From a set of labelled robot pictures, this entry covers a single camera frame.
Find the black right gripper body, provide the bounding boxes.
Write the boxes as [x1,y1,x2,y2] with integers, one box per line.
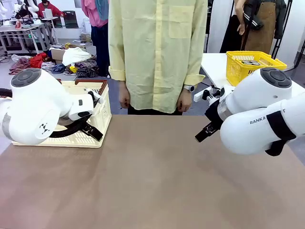
[204,99,224,131]

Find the person's right forearm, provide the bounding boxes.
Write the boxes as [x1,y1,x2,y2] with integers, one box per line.
[119,80,130,94]

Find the cream shopping basket brown rim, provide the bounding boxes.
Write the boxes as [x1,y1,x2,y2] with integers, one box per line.
[11,79,112,149]

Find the yellow plastic basket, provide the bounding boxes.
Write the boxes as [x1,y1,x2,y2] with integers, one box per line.
[225,51,288,87]

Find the person's left hand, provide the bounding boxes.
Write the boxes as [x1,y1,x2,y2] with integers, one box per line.
[177,92,193,113]

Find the person's right hand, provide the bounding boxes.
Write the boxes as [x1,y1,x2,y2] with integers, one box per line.
[119,92,132,109]

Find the white side table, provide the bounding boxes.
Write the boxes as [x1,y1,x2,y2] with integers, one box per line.
[201,52,305,96]

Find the dark trousers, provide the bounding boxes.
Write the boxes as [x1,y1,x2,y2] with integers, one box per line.
[127,105,183,116]

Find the dark patterned cloth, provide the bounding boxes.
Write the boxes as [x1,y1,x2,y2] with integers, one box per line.
[74,59,99,78]

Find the blue cloth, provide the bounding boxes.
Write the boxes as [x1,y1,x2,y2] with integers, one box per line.
[51,63,66,74]

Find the white cloth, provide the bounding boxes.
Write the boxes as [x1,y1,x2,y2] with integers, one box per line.
[61,47,92,67]

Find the person in yellow shirt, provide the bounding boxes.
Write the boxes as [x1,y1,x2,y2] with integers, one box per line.
[108,0,208,115]

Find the black hanging garment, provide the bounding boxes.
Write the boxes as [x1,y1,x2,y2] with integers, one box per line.
[219,14,244,53]

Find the cardboard box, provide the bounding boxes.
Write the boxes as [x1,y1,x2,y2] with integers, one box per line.
[49,47,65,64]

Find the red cloth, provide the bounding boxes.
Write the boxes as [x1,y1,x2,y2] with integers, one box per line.
[29,52,48,69]

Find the brown apron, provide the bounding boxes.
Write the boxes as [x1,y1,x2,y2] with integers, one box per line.
[241,1,277,55]

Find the pink patterned cloth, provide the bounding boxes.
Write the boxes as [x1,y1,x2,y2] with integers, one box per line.
[9,57,31,75]

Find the person in pink jacket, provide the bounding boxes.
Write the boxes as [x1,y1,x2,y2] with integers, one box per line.
[80,0,111,77]

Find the black striped jacket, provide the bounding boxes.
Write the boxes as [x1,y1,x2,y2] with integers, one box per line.
[242,0,287,40]

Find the dark poster panel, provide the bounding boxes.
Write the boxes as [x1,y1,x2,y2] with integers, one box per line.
[62,10,80,29]

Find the grey workbench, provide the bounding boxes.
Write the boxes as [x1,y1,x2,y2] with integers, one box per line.
[0,21,52,55]

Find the person in red jacket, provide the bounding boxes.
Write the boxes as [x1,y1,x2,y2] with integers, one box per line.
[37,0,65,19]

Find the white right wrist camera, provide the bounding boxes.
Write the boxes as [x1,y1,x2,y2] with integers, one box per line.
[193,86,215,103]

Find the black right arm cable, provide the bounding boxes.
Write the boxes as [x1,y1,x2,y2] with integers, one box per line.
[265,111,297,157]

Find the black rack frame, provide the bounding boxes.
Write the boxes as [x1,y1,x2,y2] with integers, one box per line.
[271,0,294,62]

